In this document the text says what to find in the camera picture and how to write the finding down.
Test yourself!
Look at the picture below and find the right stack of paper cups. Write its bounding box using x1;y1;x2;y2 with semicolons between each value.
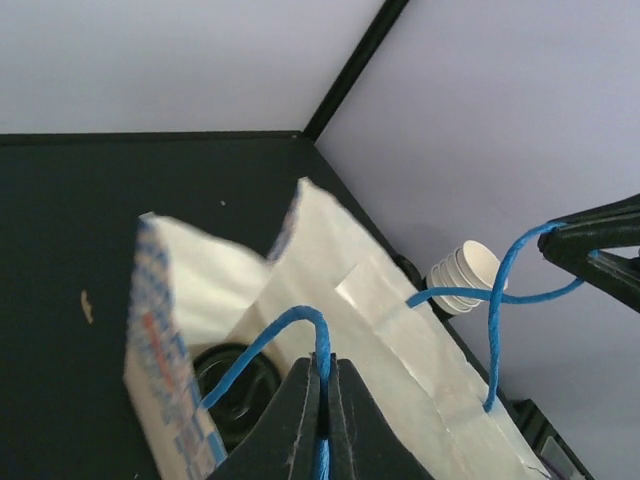
426;240;500;316

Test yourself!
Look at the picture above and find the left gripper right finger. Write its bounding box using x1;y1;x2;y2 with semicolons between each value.
327;357;432;480

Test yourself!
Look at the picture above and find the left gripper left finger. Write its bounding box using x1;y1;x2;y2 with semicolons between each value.
210;357;320;480

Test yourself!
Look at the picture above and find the blue checkered paper bag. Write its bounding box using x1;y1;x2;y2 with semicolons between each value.
122;179;551;480

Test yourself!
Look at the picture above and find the black plastic cup lid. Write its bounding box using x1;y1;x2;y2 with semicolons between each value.
194;343;282;453

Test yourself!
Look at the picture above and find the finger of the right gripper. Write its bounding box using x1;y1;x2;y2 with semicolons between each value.
538;195;639;311

